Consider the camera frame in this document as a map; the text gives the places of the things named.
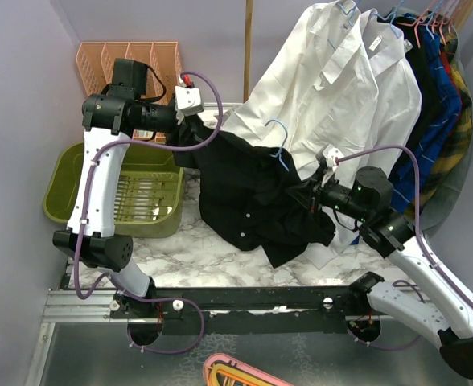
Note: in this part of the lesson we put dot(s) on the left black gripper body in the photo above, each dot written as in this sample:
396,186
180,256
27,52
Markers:
189,127

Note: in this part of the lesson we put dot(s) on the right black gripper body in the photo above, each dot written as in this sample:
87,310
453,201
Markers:
331,194

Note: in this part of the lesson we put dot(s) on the light blue hanger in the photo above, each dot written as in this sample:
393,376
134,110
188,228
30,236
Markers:
278,154

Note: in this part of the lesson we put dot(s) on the black shirt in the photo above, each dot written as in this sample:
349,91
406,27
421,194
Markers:
243,198
431,105

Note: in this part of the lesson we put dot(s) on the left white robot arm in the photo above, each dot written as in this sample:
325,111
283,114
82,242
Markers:
109,119

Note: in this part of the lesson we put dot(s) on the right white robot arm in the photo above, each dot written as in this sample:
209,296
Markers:
447,321

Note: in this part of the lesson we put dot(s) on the front white shirt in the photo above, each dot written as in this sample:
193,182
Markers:
319,91

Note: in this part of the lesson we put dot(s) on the white shirt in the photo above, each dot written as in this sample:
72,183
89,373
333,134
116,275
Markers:
398,106
319,91

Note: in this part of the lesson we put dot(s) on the yellow plaid shirt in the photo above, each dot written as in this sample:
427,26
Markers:
447,140

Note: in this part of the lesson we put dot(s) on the blue plaid shirt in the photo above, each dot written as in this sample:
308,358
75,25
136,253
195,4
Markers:
404,178

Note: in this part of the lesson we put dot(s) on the black hanging shirt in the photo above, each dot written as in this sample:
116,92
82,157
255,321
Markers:
431,105

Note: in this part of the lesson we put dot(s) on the pink hanger stack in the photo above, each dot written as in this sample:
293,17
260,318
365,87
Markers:
222,369

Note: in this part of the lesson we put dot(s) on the peach plastic file organizer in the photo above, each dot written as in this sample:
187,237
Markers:
95,62

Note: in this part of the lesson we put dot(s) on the olive green plastic basin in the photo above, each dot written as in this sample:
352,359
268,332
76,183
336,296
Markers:
150,190

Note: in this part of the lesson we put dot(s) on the wooden rack pole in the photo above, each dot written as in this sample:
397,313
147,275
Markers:
247,48

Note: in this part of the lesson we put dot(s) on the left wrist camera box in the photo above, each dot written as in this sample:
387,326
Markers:
188,101

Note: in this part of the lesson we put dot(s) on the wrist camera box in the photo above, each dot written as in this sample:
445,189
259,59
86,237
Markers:
329,158
188,101

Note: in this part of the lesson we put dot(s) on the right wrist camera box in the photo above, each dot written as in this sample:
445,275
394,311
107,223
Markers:
329,158

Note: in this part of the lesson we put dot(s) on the black mounting rail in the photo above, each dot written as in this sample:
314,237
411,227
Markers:
246,310

